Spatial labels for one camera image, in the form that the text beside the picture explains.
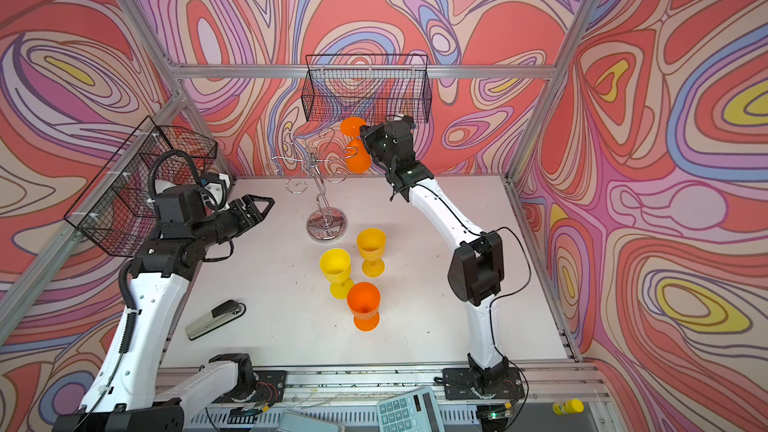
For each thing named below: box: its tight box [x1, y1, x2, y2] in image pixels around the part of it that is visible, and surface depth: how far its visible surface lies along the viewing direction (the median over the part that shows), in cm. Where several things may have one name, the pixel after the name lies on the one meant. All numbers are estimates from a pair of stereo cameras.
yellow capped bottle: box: [552, 398, 585, 415], surface depth 66 cm
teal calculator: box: [376, 387, 445, 432], surface depth 70 cm
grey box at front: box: [277, 410, 346, 432], surface depth 66 cm
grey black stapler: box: [185, 300, 247, 341], surface depth 84 cm
